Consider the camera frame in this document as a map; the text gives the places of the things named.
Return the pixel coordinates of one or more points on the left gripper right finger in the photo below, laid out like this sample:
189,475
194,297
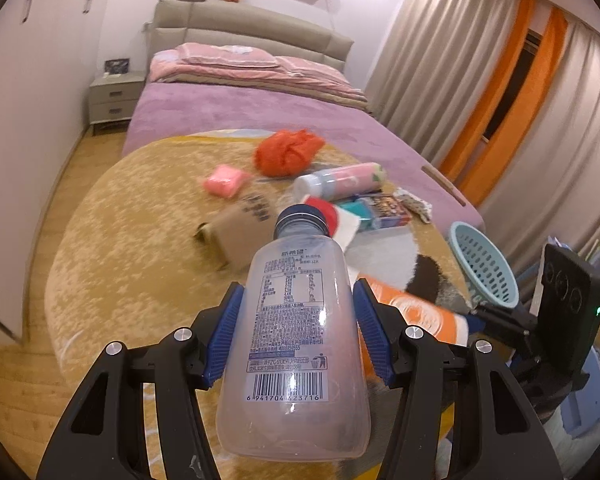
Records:
496,433

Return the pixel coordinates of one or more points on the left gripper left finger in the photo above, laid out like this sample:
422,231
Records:
103,431

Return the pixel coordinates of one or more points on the clear plastic bottle blue cap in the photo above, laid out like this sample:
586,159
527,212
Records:
293,386

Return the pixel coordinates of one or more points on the colourful snack box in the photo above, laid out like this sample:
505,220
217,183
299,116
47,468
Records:
385,211

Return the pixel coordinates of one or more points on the brown cardboard box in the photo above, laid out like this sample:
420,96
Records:
239,231

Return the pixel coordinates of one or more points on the teal small packet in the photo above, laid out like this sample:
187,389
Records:
361,211

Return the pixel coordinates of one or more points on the pink peach drink bottle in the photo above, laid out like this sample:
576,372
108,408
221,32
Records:
341,182

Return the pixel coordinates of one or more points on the pink foam packet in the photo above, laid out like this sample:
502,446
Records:
226,181

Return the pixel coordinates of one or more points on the orange plastic bag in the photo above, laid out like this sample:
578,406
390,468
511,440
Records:
287,153

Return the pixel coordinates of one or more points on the light blue plastic chair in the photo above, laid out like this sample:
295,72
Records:
581,409

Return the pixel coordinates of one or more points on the light blue plastic basket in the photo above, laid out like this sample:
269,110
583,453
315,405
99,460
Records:
488,276

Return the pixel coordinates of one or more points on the stack of books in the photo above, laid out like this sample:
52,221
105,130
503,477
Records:
592,257

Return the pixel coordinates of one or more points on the beige curtain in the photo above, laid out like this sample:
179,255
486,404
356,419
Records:
503,98

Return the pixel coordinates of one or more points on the white dotted crumpled paper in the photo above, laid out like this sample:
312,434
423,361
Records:
415,204

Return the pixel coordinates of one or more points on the grey bedside table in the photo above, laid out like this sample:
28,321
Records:
113,98

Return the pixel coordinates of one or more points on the folded pink quilt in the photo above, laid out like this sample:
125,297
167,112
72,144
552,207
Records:
165,67

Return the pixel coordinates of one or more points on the right pink pillow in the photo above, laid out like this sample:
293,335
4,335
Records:
310,69

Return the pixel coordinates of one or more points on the pink pillow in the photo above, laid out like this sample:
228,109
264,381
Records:
227,56
310,69

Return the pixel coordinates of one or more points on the bed with purple cover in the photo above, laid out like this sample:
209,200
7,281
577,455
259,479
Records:
168,109

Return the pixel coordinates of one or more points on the white wardrobe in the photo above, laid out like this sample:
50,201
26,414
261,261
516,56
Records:
48,51

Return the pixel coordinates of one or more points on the left pink pillow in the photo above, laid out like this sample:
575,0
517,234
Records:
227,56

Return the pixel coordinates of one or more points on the beige padded headboard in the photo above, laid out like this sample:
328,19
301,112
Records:
222,23

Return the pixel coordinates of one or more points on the small photo frame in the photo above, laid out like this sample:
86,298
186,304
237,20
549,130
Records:
116,66

